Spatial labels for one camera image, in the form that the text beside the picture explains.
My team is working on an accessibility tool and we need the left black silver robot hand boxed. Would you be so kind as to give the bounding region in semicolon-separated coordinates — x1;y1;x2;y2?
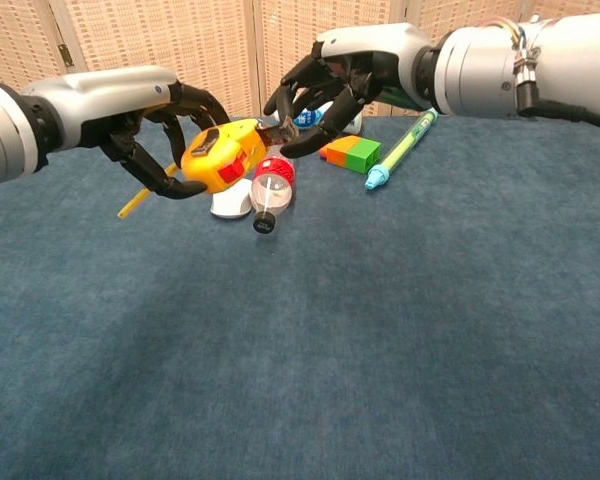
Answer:
19;64;231;201

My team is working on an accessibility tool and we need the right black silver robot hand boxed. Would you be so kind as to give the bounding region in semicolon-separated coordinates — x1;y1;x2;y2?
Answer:
263;22;434;159

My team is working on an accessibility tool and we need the yellow tape measure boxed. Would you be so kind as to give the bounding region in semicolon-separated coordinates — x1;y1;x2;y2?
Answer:
117;118;299;220

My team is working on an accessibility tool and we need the white milk bottle blue label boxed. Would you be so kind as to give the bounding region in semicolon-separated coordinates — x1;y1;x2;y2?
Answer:
297;102;364;135

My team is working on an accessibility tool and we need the woven bamboo folding screen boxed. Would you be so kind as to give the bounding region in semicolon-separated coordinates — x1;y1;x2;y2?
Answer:
0;0;600;121

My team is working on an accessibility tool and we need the green blue toy pen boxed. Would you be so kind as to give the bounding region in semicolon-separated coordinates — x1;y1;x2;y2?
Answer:
364;107;439;191

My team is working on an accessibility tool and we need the green toy block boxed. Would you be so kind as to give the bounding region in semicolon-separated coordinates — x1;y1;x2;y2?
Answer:
346;138;382;175

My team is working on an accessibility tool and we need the orange toy block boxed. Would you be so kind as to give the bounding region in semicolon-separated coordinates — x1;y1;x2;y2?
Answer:
318;134;364;169

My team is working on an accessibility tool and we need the clear bottle with red label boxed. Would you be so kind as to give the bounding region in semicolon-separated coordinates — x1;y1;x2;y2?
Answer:
250;155;297;236

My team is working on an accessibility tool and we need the white computer mouse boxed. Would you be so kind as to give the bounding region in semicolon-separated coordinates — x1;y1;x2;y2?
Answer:
210;179;254;220

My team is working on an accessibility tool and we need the blue table mat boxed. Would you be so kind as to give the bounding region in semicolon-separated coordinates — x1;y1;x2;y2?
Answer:
0;112;600;480

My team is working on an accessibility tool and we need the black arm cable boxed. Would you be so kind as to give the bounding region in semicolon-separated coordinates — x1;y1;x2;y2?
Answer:
517;82;600;137

